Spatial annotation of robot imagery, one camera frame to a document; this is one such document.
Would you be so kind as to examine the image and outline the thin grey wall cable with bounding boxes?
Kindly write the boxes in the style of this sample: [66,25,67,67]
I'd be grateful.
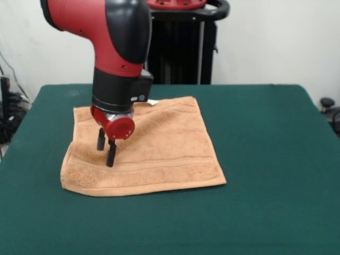
[0,50,29,100]

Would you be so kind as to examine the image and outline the dark green table cloth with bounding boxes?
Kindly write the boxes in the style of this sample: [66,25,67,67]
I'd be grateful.
[0,84,340,255]

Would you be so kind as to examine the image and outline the black power strip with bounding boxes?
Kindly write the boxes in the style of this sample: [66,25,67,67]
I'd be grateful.
[0,76,11,120]

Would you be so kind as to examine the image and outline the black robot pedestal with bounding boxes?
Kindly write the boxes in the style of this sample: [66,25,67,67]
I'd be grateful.
[144,0,231,85]

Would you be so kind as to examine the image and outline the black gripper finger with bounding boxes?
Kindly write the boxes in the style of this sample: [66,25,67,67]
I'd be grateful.
[96,127,106,151]
[106,138,117,167]

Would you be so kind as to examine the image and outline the tan terry cloth towel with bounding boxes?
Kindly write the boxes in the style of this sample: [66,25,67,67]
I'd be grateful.
[60,96,227,198]

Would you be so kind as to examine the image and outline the black cable bundle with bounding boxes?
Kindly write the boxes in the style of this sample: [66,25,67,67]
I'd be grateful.
[0,91,32,144]

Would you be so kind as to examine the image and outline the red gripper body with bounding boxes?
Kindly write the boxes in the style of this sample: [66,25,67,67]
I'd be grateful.
[90,105,135,141]

